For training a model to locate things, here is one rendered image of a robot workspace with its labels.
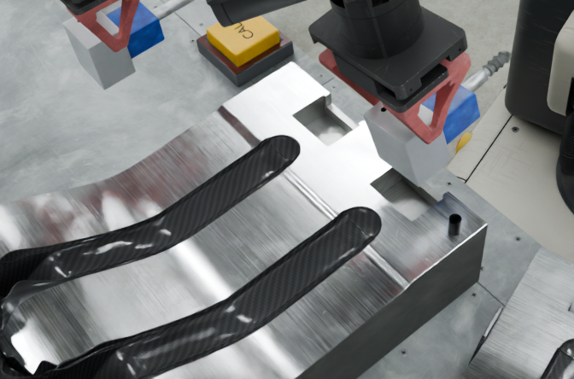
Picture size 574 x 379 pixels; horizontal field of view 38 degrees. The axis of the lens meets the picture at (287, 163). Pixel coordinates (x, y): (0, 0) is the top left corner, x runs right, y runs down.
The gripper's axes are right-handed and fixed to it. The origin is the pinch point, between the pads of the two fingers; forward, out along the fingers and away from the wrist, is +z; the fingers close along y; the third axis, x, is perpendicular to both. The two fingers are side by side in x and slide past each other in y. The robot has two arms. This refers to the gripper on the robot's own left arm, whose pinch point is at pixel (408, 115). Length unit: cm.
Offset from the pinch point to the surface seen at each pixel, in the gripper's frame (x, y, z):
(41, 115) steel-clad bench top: -21.3, -40.4, 8.6
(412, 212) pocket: -2.1, -0.2, 11.0
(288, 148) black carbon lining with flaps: -6.4, -11.0, 6.4
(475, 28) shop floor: 77, -88, 99
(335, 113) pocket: -0.2, -12.5, 8.3
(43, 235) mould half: -27.5, -13.6, -1.1
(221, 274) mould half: -18.4, -4.3, 5.8
